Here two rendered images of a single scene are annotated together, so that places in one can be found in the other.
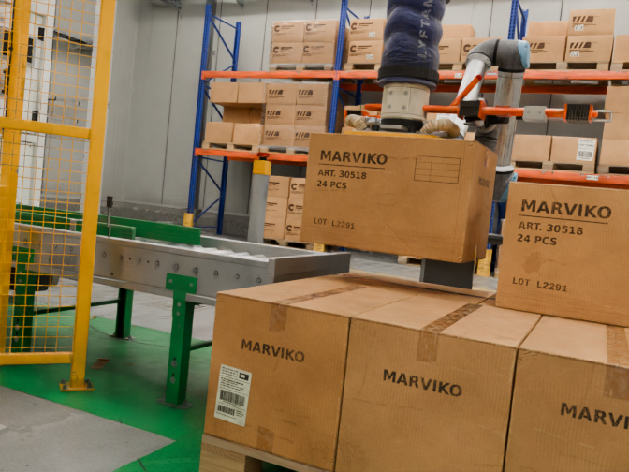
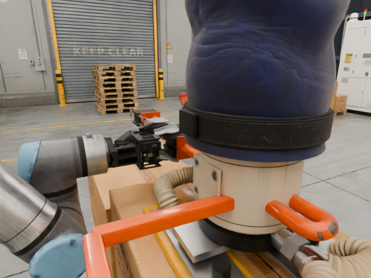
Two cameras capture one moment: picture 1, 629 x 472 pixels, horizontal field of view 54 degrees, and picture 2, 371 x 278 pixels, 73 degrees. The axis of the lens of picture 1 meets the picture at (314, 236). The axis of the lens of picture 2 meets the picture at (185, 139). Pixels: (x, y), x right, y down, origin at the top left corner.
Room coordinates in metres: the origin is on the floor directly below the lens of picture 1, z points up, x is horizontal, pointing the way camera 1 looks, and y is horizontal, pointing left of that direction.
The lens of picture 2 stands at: (2.70, -0.13, 1.40)
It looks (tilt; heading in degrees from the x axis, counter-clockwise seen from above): 17 degrees down; 218
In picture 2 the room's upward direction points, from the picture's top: straight up
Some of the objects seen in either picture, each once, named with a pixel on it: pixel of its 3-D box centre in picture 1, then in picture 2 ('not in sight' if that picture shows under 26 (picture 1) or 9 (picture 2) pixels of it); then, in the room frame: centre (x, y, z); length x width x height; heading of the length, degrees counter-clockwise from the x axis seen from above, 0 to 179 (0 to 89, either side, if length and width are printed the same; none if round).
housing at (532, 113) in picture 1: (534, 114); (158, 126); (2.11, -0.70, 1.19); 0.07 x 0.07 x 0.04; 64
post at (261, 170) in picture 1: (253, 258); not in sight; (3.14, 0.30, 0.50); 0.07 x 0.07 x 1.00; 65
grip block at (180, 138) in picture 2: (472, 110); (185, 142); (2.21, -0.51, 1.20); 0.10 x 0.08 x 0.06; 154
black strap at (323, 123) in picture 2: (408, 77); (250, 116); (2.32, -0.29, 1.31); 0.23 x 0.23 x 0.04
